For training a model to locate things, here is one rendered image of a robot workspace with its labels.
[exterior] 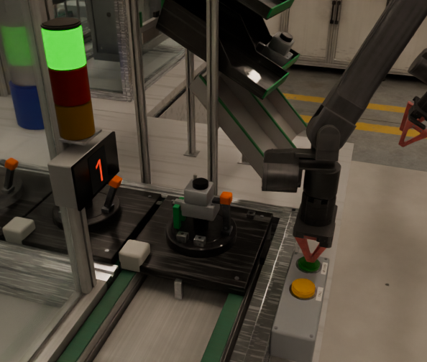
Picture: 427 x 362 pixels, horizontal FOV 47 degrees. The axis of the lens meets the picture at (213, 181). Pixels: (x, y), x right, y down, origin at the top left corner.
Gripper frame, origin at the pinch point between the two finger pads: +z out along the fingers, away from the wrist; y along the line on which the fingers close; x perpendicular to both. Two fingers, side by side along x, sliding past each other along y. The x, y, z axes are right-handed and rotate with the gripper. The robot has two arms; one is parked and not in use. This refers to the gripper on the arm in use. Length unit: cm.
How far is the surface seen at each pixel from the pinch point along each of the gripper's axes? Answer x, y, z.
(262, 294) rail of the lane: -6.7, 10.5, 1.6
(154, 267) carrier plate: -26.5, 10.5, 0.8
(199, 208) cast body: -21.2, 1.1, -7.2
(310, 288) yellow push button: 1.2, 7.6, 0.4
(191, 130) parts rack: -42, -53, 4
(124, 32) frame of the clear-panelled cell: -80, -87, -14
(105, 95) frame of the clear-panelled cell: -90, -87, 11
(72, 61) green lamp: -32, 19, -39
